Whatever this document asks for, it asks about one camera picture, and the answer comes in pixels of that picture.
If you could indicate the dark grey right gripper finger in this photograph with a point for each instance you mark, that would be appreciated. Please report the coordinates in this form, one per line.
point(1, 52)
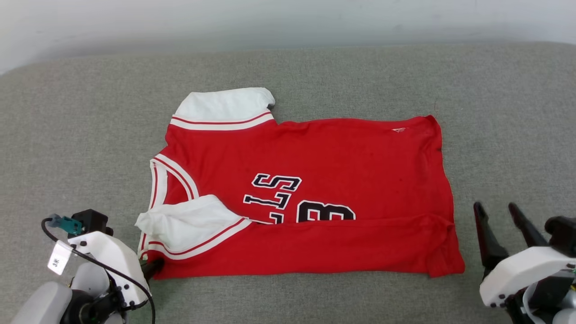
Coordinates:
point(526, 227)
point(488, 243)

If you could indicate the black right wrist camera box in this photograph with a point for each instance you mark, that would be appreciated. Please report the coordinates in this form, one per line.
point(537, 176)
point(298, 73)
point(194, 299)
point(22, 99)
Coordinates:
point(562, 231)

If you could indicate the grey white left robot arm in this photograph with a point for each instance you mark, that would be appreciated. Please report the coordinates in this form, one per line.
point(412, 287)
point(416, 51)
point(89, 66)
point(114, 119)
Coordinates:
point(45, 301)

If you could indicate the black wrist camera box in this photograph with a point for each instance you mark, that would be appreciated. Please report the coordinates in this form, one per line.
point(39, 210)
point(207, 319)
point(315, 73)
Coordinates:
point(562, 231)
point(92, 220)

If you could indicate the white paper label tag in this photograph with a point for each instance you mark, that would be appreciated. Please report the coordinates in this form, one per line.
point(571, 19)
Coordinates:
point(59, 257)

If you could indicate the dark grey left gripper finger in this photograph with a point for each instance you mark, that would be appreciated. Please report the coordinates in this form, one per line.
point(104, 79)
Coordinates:
point(153, 266)

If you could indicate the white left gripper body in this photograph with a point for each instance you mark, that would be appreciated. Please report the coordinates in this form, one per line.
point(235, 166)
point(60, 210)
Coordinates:
point(117, 261)

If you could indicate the red and white sports jersey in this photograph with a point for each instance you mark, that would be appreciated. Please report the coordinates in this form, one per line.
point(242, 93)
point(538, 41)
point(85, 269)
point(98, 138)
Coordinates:
point(315, 171)

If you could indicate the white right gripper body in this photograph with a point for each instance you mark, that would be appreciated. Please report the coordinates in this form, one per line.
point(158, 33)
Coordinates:
point(522, 270)

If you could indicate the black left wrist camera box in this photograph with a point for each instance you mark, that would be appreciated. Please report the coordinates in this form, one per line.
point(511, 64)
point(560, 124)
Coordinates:
point(92, 220)

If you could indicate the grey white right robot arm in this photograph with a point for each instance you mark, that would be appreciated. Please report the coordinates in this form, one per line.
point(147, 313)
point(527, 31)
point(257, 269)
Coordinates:
point(546, 297)

